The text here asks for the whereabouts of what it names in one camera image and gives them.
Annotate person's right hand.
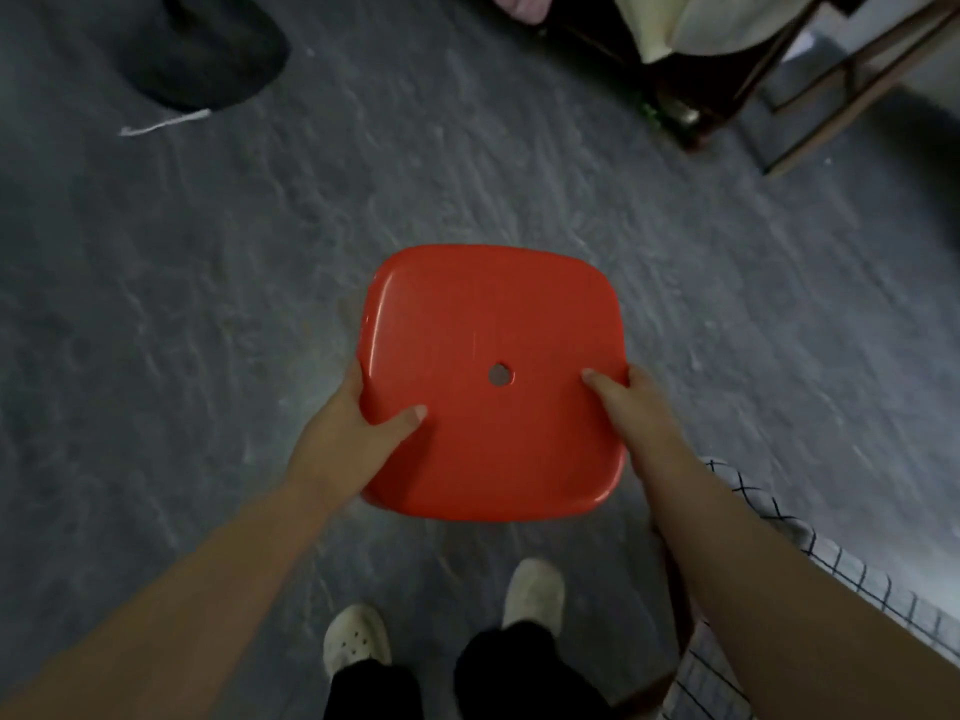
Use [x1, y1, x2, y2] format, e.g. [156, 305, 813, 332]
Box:
[582, 364, 695, 481]

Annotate person's left hand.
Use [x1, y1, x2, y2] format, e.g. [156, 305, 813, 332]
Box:
[285, 360, 429, 506]

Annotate red plastic stool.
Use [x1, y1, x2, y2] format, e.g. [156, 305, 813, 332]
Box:
[357, 244, 630, 523]

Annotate person's left forearm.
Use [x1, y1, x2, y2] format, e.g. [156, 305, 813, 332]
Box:
[0, 475, 342, 720]

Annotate person's right forearm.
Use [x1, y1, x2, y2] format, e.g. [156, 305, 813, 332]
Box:
[633, 451, 960, 720]

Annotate white right shoe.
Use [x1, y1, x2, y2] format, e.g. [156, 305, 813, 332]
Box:
[501, 558, 567, 637]

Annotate white shoe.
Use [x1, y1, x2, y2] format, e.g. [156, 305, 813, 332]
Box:
[322, 604, 393, 679]
[501, 558, 567, 637]

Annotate white left shoe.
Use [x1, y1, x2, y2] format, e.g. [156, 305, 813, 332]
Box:
[322, 604, 393, 679]

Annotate black trousers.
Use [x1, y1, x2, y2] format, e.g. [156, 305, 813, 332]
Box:
[322, 620, 624, 720]

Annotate white checked shirt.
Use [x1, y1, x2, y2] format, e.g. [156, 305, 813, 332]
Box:
[660, 458, 960, 720]

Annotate wooden chair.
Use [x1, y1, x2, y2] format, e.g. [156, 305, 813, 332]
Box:
[536, 0, 826, 152]

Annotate cream cloth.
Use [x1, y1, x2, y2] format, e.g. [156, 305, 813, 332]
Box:
[611, 0, 822, 66]

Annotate pink cloth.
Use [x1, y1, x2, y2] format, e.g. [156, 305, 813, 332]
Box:
[489, 0, 552, 27]

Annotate black cloth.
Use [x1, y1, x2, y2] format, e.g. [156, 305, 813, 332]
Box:
[120, 0, 292, 113]

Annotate white string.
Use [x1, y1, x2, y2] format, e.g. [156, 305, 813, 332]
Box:
[119, 108, 213, 138]

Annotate wooden frame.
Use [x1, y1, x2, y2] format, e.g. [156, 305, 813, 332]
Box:
[761, 0, 960, 179]

